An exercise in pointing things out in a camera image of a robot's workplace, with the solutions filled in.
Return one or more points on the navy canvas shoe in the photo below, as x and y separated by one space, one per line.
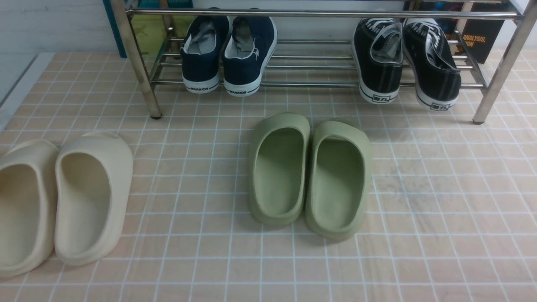
200 53
251 45

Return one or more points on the stainless steel shoe rack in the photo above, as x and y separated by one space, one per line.
166 67

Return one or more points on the green slipper left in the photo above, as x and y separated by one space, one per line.
277 165

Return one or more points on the green slipper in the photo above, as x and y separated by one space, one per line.
341 162
277 165

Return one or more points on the green slipper right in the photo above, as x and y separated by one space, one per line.
341 162

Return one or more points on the black sneaker left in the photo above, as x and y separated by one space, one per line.
377 51

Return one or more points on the black sneaker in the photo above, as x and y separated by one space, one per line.
377 51
426 49

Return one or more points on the yellow-green book blue edge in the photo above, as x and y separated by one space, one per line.
149 30

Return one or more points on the cream slipper right one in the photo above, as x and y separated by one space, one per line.
93 176

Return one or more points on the black sneaker right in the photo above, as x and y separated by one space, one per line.
426 49

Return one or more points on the cream slipper far left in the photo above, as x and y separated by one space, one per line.
28 197

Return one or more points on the black book orange text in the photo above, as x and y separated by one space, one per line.
478 35

